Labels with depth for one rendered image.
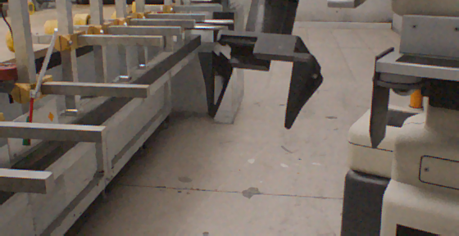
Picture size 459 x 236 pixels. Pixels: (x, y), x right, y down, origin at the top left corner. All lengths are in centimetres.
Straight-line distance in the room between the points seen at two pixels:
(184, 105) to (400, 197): 310
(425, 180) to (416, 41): 25
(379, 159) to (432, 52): 44
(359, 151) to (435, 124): 34
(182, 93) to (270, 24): 328
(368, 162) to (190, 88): 274
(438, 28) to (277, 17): 31
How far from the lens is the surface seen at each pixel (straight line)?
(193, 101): 381
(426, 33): 79
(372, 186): 120
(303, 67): 52
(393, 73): 72
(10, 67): 144
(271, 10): 56
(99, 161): 246
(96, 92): 135
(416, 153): 86
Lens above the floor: 117
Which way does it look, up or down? 17 degrees down
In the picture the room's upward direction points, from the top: straight up
